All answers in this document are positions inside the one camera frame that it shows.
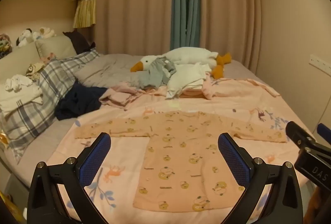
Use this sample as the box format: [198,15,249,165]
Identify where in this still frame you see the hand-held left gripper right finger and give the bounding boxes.
[218,132,303,224]

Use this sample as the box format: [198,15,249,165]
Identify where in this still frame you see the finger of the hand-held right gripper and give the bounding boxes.
[318,123,331,140]
[286,121,331,160]

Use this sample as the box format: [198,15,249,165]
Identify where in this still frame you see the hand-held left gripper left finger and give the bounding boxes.
[27,132,112,224]

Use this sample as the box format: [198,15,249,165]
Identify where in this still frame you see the orange printed baby shirt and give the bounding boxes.
[74,110,288,212]

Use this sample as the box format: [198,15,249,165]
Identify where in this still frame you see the bed with mauve sheet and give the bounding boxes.
[0,53,259,196]

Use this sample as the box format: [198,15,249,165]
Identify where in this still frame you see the navy dark cloth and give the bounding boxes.
[55,80,108,121]

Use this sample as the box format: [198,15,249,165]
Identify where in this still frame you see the pink animal print blanket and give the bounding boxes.
[44,78,314,224]

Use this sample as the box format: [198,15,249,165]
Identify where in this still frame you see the pink crumpled garment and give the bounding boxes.
[99,86,145,111]

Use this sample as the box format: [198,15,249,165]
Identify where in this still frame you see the grey plaid pillow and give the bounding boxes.
[0,49,104,162]

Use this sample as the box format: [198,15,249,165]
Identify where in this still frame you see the grey duvet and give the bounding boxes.
[75,53,156,88]

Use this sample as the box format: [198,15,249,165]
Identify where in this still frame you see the cream white garment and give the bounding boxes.
[165,62,212,99]

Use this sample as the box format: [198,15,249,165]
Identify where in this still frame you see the white striped folded garment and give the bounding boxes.
[0,84,43,113]

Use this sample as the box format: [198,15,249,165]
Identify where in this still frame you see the grey garment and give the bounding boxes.
[138,57,179,90]

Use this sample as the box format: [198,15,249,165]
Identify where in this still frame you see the owl print cloth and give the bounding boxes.
[26,62,46,77]

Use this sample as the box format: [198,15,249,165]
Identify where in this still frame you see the white crumpled small garment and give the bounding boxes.
[5,74,34,91]

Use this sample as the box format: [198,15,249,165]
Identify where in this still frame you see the pink floral cloth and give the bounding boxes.
[41,53,56,63]

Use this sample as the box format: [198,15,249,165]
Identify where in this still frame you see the white goose plush toy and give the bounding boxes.
[130,47,232,79]

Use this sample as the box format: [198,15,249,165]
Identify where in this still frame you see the dark brown pillow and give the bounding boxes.
[63,30,96,55]

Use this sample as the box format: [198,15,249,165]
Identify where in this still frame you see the beige pillow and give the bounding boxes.
[0,35,78,85]

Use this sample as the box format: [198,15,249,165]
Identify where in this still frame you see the cream plush toy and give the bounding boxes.
[39,27,56,38]

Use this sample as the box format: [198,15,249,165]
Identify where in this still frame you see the pink curtain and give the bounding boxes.
[199,0,261,77]
[93,0,176,55]

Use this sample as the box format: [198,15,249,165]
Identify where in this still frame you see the black and white plush toy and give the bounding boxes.
[17,29,39,46]

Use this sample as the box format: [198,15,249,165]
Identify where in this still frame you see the colourful crochet toy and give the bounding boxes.
[0,34,12,55]

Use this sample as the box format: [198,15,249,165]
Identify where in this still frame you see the yellow pleated cloth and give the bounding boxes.
[73,0,97,28]

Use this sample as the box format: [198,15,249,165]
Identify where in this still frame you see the blue green curtain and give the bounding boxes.
[170,0,202,50]

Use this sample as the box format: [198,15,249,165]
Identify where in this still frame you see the white wall socket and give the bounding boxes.
[309,54,331,70]

